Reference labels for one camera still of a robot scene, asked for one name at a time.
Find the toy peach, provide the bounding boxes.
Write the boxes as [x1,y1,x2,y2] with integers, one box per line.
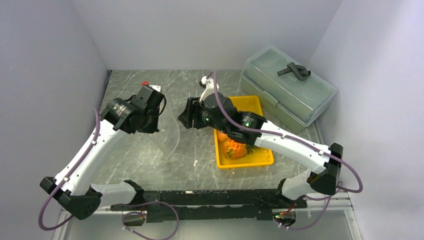
[216,131,229,143]

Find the clear zip top bag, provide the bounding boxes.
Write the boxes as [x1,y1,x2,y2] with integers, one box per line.
[149,105,180,160]

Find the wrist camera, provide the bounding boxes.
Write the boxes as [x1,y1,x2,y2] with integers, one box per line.
[199,76,215,103]
[134,81,166,110]

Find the dark knotted hose piece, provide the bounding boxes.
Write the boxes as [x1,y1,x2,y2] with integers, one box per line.
[277,61,312,81]

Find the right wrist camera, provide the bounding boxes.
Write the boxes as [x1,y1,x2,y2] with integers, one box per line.
[199,76,215,103]

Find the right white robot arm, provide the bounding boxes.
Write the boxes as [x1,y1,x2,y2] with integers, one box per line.
[177,94,343,208]

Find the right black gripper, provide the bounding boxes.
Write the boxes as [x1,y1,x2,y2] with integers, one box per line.
[177,96,229,135]

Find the green translucent storage box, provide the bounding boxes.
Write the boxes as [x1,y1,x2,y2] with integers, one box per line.
[240,45,337,134]

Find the orange toy pineapple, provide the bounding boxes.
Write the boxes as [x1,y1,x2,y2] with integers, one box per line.
[221,138,258,160]

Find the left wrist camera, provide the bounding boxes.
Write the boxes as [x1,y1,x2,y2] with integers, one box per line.
[134,81,166,110]

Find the yellow plastic tray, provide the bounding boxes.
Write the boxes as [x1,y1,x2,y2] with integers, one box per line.
[213,95,274,169]

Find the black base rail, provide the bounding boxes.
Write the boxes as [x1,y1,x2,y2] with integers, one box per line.
[110,188,307,223]

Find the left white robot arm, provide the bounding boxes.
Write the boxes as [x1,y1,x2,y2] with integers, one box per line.
[40,94,164,220]

